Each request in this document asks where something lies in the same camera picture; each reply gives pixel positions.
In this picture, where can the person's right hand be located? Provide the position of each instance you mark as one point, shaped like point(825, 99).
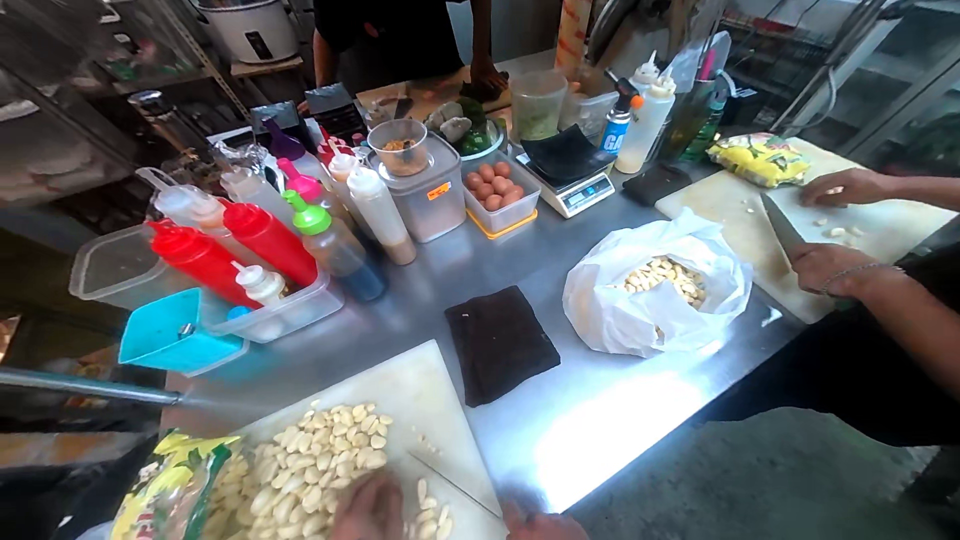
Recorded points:
point(546, 526)

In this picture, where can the person's left hand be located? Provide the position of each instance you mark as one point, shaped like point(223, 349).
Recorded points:
point(367, 510)

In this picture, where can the person's right fingers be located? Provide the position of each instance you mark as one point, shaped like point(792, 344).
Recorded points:
point(514, 514)

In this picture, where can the person's left fingers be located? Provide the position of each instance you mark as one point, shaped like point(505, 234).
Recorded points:
point(377, 489)

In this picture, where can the knife with thin blade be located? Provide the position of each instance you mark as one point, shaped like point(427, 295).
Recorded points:
point(457, 487)

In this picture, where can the small heap of garlic pieces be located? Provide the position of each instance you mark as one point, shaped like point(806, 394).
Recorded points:
point(429, 519)

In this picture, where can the pile of peeled garlic cloves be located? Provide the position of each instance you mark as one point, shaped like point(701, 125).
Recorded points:
point(319, 457)

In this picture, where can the folded dark brown cloth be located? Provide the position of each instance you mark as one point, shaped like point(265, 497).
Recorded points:
point(502, 345)

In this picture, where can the clear plastic bottle tray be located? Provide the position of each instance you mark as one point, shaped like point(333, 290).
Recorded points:
point(311, 311)

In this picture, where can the yellow green printed plastic bag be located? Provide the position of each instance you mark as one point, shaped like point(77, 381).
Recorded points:
point(176, 480)

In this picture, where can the small white-capped squeeze bottle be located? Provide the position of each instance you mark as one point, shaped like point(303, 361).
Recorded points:
point(262, 289)

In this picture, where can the green-capped bottle, dark sauce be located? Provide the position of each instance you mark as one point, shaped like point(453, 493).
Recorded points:
point(341, 259)

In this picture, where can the white plastic bag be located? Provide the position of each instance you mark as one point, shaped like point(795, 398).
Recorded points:
point(607, 300)

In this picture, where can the turquoise plastic container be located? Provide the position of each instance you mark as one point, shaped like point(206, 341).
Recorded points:
point(161, 334)

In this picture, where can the red squeeze bottle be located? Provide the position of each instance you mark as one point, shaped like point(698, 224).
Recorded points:
point(206, 262)
point(270, 244)

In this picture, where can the squeeze bottle, brown sauce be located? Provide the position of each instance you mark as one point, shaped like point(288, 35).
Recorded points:
point(381, 217)

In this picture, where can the bagged pile of garlic cloves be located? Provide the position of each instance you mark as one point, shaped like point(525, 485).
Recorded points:
point(666, 277)

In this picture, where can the lidded container with orange label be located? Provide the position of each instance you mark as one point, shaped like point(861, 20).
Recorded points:
point(420, 210)

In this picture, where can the orange plastic lid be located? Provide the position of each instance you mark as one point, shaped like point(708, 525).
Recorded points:
point(502, 231)

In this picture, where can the clear plastic egg container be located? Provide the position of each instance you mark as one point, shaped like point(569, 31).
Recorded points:
point(517, 214)

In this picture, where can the pink-capped squeeze bottle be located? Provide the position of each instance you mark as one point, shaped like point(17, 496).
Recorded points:
point(307, 184)

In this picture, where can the squeeze bottle, beige cap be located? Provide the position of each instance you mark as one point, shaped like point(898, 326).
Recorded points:
point(343, 172)

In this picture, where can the translucent squeeze bottle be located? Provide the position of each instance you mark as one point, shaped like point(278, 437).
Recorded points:
point(255, 193)

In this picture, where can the clear squeeze bottle, orange sauce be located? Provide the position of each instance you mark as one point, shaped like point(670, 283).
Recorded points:
point(208, 214)

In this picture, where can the pile of brown eggs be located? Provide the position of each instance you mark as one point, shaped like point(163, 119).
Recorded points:
point(495, 187)

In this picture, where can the white digital kitchen scale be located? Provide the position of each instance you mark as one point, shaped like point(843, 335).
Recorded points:
point(587, 196)

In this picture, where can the round clear plastic tub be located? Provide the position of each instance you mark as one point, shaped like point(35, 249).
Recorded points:
point(405, 157)

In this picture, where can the large clear empty plastic container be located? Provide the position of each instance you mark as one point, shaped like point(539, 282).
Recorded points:
point(97, 274)

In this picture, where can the clear squeeze bottle, white cap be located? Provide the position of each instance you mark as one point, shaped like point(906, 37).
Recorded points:
point(169, 199)

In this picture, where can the folded black cloth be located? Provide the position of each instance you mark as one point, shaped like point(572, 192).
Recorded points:
point(656, 184)

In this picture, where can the purple-capped squeeze bottle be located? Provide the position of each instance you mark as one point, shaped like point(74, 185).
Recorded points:
point(285, 142)

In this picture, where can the bowl of green vegetables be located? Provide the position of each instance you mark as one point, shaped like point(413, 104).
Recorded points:
point(470, 139)

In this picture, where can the black weighing tray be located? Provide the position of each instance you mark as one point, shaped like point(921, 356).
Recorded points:
point(566, 154)

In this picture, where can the wide-bladed kitchen knife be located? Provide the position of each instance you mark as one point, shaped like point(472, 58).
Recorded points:
point(783, 223)

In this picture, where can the wooden cutting board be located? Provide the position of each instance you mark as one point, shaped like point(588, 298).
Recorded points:
point(420, 94)

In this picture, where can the clear squeeze bottle, cream sauce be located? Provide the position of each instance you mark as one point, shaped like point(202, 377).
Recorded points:
point(644, 135)

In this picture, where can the blue gas torch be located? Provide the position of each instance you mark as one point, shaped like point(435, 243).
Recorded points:
point(617, 126)

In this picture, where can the clear rectangular plastic container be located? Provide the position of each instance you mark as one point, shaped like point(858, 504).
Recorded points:
point(589, 116)

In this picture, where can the tall clear plastic container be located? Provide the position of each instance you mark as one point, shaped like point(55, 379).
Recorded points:
point(540, 105)

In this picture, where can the green glass bottle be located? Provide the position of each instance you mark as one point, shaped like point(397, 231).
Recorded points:
point(703, 139)

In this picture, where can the scattered garlic cloves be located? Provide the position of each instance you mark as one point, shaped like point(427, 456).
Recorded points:
point(837, 232)

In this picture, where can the yellow printed garlic packet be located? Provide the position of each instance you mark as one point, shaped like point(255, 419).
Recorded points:
point(757, 159)

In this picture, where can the white rice cooker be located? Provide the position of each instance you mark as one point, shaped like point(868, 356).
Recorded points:
point(259, 36)

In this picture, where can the large white cutting board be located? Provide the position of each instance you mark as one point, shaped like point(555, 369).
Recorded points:
point(892, 217)

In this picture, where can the metal shelf rack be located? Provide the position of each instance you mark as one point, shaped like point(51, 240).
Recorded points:
point(161, 45)

